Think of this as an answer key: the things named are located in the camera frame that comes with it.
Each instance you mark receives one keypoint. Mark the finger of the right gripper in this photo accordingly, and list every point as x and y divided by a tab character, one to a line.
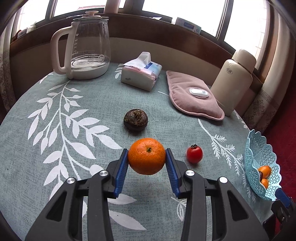
284	211

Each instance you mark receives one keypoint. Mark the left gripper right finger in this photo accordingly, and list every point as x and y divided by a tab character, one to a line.
232	217

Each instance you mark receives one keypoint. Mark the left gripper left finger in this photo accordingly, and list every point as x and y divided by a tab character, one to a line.
61	218

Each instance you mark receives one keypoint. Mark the large orange tangerine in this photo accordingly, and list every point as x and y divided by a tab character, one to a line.
146	156

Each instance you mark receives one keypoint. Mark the dark water chestnut near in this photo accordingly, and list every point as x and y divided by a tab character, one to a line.
260	176

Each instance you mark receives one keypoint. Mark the dark water chestnut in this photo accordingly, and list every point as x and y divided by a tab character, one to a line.
135	120
260	176

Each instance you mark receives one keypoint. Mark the orange tangerine in basket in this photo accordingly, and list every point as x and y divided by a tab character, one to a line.
266	170

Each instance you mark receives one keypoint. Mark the light blue plastic fruit basket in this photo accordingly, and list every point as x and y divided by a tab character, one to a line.
259	153

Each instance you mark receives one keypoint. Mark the red quilted blanket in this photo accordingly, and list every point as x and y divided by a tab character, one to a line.
281	135

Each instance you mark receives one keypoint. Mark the red cherry tomato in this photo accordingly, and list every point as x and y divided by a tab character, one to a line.
194	154

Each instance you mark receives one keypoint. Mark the grey leaf-print tablecloth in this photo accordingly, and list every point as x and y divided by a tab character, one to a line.
63	128

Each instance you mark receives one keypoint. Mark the beige patterned curtain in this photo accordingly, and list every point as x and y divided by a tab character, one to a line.
265	105

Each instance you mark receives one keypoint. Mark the dark water chestnut far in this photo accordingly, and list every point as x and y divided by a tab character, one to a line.
135	120

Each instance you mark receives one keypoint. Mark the pink hot water bag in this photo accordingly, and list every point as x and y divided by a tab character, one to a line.
192	96

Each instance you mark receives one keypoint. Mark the beige thermos flask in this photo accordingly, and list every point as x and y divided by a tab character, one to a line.
233	80

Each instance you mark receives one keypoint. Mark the tissue pack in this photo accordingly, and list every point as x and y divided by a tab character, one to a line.
141	72

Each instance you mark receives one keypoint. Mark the glass electric kettle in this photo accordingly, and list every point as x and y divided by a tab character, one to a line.
87	53

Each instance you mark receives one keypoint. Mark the white blue box on windowsill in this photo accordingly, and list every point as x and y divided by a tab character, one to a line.
188	25

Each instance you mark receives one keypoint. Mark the pink tumbler on windowsill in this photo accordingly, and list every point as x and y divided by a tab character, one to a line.
111	7

